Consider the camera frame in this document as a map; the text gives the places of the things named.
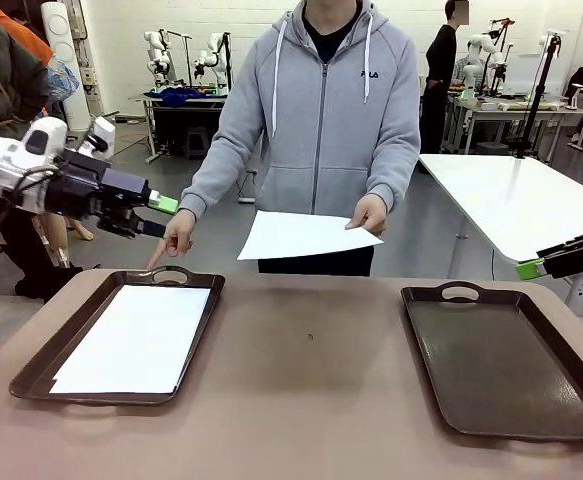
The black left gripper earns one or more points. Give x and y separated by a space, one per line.
96 190

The white A4 paper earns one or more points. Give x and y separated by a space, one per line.
131 340
296 235

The person's left forearm gray sleeve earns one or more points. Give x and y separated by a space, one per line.
396 180

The person's right forearm gray sleeve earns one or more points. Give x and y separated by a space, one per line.
203 190

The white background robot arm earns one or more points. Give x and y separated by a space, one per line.
476 50
216 45
158 65

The person's right hand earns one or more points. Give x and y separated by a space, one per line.
178 232

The person's left hand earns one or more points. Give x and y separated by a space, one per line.
371 215

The white table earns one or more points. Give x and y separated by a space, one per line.
511 200

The gray step stool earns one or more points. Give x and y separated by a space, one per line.
198 140

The white power strip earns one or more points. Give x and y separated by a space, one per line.
246 199

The blue cloth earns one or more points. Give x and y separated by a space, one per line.
176 96

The gray round stool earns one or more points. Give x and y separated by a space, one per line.
492 148

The gray background work table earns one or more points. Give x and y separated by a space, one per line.
521 114

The white tower air conditioner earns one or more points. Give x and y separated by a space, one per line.
66 50

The white screen panel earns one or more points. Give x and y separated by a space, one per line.
526 75

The person in gray hoodie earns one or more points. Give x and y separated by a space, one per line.
321 125

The person in olive jacket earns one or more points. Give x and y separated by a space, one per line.
1 75

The man in black sweater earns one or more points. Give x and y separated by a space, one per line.
441 65

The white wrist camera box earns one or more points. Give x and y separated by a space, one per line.
105 137

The black frame background table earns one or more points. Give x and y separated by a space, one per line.
181 120

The black camera tripod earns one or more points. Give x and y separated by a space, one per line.
227 60
536 100

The gray wall electrical panel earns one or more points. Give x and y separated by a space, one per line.
81 20

